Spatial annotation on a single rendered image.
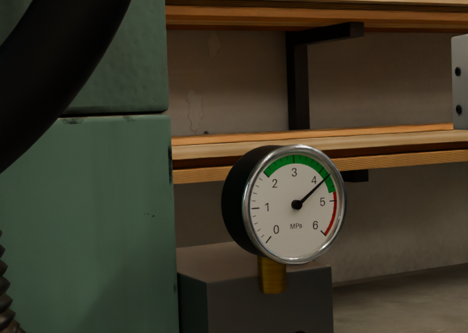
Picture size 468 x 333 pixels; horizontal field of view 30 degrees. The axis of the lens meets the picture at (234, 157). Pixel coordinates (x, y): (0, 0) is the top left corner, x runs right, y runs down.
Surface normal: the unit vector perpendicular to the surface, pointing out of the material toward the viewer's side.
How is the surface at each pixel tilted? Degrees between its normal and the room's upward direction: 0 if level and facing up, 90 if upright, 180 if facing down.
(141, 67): 90
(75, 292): 90
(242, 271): 0
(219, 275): 0
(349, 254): 90
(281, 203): 90
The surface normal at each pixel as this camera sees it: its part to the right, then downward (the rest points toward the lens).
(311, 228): 0.46, 0.03
